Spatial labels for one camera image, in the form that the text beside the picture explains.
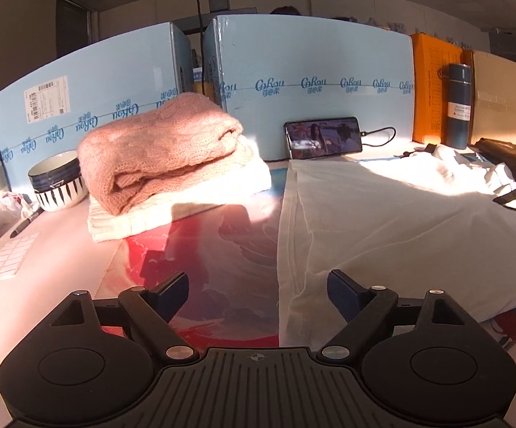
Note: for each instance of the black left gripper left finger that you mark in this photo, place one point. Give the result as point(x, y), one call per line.
point(149, 313)

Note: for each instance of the cream knitted sweater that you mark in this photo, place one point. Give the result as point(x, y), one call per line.
point(235, 186)

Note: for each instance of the black marker pen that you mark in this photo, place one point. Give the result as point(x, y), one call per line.
point(25, 223)

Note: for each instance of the blue striped ceramic bowl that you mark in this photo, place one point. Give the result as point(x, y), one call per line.
point(58, 182)

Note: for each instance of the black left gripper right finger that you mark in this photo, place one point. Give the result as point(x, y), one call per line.
point(367, 313)

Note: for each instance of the orange cardboard box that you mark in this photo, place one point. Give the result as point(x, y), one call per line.
point(432, 57)

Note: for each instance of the white label sheet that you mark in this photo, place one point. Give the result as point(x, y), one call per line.
point(13, 254)

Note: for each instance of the white t-shirt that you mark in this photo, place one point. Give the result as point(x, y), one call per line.
point(429, 221)

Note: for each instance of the dark blue vacuum bottle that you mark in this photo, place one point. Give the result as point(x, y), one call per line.
point(457, 78)

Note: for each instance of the black smartphone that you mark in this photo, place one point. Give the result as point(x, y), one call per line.
point(323, 138)

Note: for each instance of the brown cardboard box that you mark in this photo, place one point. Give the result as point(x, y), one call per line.
point(494, 114)

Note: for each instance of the light blue carton box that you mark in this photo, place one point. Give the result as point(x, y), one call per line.
point(268, 70)

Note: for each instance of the pink knitted sweater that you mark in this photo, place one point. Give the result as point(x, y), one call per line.
point(184, 142)

